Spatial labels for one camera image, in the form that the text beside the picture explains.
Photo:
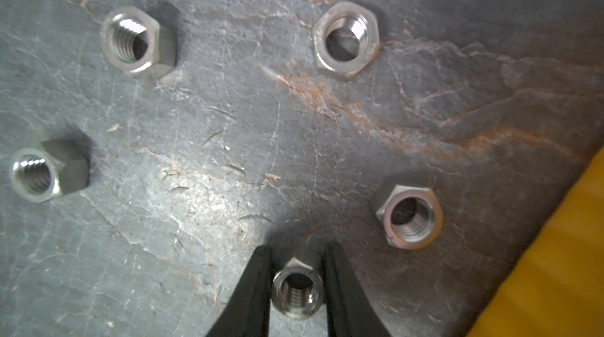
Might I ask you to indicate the yellow plastic storage box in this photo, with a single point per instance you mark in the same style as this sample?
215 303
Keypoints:
556 289

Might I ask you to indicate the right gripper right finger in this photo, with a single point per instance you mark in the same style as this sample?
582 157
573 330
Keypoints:
349 312

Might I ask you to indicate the steel hex nut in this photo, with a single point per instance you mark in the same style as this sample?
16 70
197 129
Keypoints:
411 216
137 44
48 170
298 291
346 40

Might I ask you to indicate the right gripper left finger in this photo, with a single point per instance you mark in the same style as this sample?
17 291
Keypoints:
248 311

